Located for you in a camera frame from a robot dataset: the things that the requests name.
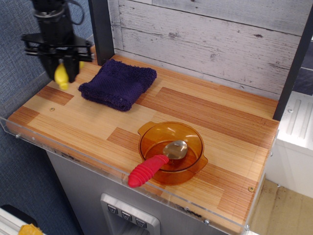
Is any yellow toy banana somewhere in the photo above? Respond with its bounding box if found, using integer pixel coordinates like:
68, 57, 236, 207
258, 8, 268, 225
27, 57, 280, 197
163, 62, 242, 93
54, 61, 84, 91

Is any grey metal cabinet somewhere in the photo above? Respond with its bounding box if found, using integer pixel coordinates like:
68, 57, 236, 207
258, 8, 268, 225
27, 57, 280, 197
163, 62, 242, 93
48, 152, 223, 235

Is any clear acrylic table guard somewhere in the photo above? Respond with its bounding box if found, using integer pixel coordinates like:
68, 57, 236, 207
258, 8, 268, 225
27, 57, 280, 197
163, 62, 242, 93
0, 34, 280, 235

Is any white ridged side unit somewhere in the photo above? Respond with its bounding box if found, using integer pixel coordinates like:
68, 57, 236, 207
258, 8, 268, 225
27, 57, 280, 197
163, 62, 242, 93
266, 92, 313, 198

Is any red handled metal spoon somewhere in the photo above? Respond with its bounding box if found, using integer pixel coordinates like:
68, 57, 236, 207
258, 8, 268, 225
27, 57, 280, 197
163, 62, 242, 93
128, 140, 188, 188

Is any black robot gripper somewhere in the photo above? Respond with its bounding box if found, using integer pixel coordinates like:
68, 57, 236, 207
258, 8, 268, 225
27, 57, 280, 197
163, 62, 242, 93
22, 0, 93, 83

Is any purple folded cloth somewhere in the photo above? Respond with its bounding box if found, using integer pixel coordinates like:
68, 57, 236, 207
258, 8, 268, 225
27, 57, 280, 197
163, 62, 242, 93
78, 59, 157, 112

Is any silver button control panel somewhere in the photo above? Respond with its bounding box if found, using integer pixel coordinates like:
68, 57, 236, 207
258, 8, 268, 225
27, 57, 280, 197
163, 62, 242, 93
100, 193, 161, 235

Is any black frame post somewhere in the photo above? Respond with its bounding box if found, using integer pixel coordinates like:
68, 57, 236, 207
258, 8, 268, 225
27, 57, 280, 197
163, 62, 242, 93
89, 0, 115, 66
272, 6, 313, 121

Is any black right frame post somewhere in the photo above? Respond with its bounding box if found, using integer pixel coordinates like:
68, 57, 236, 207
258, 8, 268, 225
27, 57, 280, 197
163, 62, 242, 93
272, 6, 313, 121

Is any black left frame post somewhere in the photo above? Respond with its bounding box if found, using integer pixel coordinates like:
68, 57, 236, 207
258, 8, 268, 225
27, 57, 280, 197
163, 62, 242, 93
89, 0, 115, 66

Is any yellow taped aluminium rail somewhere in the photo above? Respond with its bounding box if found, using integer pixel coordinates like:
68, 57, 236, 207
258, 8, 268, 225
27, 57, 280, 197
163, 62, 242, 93
0, 205, 44, 235

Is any orange transparent plastic bowl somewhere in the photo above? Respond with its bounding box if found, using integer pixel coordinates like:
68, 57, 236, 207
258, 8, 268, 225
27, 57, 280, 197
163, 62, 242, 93
138, 122, 208, 185

